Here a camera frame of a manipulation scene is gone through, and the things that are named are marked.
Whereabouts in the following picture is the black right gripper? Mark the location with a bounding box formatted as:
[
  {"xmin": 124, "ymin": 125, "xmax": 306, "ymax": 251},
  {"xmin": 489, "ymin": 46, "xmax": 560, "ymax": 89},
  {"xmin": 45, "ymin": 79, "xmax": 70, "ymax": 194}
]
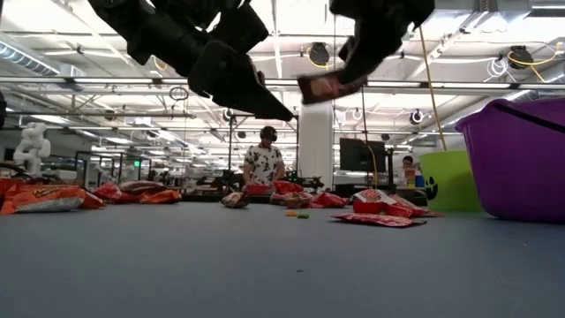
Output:
[{"xmin": 329, "ymin": 0, "xmax": 436, "ymax": 85}]

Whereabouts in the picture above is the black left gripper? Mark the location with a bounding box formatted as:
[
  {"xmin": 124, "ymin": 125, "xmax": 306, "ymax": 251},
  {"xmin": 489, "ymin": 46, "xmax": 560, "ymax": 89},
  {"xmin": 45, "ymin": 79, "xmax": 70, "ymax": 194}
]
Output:
[{"xmin": 127, "ymin": 12, "xmax": 293, "ymax": 123}]

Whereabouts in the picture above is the brown PayDay candy bar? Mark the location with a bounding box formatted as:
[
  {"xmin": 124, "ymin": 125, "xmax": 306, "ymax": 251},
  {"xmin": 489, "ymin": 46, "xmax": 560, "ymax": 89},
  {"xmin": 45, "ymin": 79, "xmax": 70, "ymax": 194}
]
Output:
[
  {"xmin": 269, "ymin": 191, "xmax": 315, "ymax": 209},
  {"xmin": 220, "ymin": 191, "xmax": 251, "ymax": 209},
  {"xmin": 296, "ymin": 70, "xmax": 368, "ymax": 106},
  {"xmin": 118, "ymin": 179, "xmax": 169, "ymax": 196}
]

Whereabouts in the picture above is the person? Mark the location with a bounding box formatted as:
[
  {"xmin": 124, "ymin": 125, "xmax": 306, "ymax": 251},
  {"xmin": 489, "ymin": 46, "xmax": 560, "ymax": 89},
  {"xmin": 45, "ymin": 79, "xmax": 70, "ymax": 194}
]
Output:
[
  {"xmin": 399, "ymin": 155, "xmax": 418, "ymax": 182},
  {"xmin": 241, "ymin": 125, "xmax": 287, "ymax": 195}
]

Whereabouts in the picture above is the white pillar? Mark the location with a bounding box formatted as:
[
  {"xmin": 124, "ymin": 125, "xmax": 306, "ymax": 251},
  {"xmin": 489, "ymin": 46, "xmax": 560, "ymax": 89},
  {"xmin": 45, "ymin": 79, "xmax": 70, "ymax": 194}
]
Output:
[{"xmin": 298, "ymin": 101, "xmax": 335, "ymax": 178}]

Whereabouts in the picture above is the black background robot rig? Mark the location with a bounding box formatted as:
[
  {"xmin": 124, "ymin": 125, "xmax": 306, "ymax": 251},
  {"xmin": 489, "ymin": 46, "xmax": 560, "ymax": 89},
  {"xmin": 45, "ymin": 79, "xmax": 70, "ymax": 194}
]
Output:
[{"xmin": 193, "ymin": 170, "xmax": 246, "ymax": 195}]

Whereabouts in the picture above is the black background monitor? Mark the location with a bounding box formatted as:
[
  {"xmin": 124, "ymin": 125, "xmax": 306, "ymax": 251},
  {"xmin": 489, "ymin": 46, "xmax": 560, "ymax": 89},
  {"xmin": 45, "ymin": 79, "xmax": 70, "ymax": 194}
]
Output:
[{"xmin": 338, "ymin": 137, "xmax": 388, "ymax": 173}]

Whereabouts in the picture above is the colourful box stack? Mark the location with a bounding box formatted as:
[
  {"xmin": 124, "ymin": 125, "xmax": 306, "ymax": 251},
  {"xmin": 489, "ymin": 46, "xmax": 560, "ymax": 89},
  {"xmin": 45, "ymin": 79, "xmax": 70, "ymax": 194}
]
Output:
[{"xmin": 404, "ymin": 167, "xmax": 426, "ymax": 189}]

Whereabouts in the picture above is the green plastic basket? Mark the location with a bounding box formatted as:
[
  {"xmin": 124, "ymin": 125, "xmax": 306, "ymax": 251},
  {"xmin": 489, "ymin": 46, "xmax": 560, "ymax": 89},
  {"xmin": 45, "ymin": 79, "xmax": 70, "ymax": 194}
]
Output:
[{"xmin": 418, "ymin": 149, "xmax": 485, "ymax": 213}]

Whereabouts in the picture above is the purple plastic basket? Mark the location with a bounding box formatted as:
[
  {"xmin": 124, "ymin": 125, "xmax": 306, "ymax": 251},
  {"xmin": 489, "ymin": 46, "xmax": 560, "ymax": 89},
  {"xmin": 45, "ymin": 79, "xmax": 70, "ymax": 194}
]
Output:
[{"xmin": 453, "ymin": 96, "xmax": 565, "ymax": 224}]

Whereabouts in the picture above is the black reel yellow cord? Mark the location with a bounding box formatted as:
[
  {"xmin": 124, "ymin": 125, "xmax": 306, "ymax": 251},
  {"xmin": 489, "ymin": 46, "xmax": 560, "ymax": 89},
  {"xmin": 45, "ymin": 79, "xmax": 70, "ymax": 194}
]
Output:
[
  {"xmin": 506, "ymin": 42, "xmax": 565, "ymax": 85},
  {"xmin": 306, "ymin": 42, "xmax": 332, "ymax": 71}
]

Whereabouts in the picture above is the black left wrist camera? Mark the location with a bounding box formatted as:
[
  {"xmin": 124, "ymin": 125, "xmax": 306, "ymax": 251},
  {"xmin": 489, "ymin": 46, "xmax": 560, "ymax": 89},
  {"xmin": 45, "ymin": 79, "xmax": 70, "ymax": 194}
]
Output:
[{"xmin": 210, "ymin": 3, "xmax": 270, "ymax": 61}]

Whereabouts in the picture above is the black gantry frame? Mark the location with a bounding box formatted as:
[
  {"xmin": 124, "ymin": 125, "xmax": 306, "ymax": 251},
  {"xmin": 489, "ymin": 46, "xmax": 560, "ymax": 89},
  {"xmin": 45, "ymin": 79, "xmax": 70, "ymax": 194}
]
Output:
[{"xmin": 227, "ymin": 112, "xmax": 301, "ymax": 178}]

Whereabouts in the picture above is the black frame enclosure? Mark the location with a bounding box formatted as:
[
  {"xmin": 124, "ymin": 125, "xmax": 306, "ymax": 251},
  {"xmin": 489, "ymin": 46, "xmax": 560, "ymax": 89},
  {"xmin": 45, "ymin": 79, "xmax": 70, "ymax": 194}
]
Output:
[{"xmin": 73, "ymin": 150, "xmax": 154, "ymax": 189}]

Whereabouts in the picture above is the silver air duct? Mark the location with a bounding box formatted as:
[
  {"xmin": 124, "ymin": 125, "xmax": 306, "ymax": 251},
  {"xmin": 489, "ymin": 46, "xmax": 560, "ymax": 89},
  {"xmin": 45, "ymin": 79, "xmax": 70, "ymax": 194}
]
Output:
[{"xmin": 0, "ymin": 39, "xmax": 87, "ymax": 79}]

